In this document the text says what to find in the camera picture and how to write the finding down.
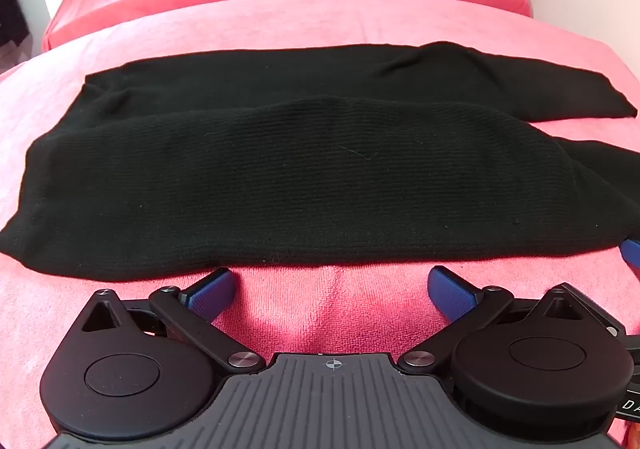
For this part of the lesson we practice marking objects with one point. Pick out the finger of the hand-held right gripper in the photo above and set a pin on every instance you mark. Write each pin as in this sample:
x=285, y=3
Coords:
x=631, y=255

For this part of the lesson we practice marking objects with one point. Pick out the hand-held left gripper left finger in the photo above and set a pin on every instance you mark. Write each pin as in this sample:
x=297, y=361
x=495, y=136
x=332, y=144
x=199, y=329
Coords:
x=215, y=293

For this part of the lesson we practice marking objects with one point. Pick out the black knit pants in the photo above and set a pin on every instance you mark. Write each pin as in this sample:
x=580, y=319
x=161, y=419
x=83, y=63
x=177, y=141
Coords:
x=310, y=189

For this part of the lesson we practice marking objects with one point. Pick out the pink bed blanket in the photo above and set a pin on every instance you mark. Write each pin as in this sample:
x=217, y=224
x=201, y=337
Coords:
x=325, y=19

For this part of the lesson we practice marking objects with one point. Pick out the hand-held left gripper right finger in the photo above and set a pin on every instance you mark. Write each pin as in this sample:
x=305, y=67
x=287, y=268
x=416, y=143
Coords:
x=451, y=293

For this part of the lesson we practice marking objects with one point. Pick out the black hanging garment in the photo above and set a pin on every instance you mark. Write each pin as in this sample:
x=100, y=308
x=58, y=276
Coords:
x=12, y=9

